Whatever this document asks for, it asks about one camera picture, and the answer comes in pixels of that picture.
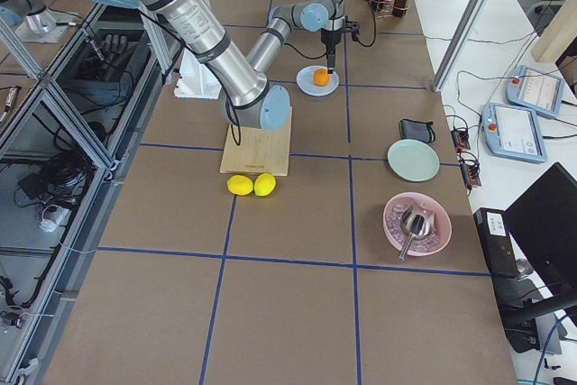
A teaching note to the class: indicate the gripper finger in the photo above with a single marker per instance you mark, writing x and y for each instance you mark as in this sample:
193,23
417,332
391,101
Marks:
330,63

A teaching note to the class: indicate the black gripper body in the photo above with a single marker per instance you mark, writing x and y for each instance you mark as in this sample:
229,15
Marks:
330,39

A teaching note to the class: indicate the orange fruit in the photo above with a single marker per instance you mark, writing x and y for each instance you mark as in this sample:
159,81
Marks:
320,77

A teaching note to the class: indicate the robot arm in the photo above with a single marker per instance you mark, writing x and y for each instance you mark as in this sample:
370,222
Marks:
35,13
247,98

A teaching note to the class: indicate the light green plate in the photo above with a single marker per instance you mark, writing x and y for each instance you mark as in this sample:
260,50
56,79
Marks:
413,160

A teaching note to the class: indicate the dark grey folded cloth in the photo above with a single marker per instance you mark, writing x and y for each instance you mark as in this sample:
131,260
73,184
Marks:
416,130

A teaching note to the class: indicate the bamboo cutting board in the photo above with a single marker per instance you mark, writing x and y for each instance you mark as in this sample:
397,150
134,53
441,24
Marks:
260,151

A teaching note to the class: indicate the upper yellow lemon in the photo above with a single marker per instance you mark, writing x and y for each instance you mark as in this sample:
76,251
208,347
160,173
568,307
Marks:
264,185

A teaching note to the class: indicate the yellow lemon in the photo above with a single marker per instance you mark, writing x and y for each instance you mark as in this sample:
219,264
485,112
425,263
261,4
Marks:
240,185
264,185

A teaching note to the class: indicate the lower yellow lemon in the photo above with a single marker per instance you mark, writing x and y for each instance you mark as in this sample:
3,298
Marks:
240,185

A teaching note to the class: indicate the metal scoop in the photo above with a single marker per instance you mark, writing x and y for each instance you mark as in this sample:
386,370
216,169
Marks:
416,223

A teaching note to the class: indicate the pink bowl with ice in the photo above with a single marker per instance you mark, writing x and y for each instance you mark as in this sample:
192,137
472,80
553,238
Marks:
433,243

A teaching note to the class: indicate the near teach pendant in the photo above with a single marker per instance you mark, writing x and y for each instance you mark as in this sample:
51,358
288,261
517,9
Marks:
513,132

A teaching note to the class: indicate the teach pendant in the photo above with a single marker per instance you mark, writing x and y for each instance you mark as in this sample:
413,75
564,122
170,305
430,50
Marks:
535,89
513,132

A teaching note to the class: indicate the far teach pendant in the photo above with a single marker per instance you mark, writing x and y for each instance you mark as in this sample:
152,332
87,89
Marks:
535,89

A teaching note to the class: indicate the black computer box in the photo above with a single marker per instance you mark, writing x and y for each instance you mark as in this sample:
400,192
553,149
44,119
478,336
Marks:
496,243

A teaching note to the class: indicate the black monitor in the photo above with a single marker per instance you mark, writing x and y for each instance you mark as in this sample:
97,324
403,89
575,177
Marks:
542,221

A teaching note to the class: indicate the aluminium frame post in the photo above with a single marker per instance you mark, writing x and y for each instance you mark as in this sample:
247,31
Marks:
461,35

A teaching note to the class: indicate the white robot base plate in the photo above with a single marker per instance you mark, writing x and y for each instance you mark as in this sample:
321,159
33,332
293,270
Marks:
196,80

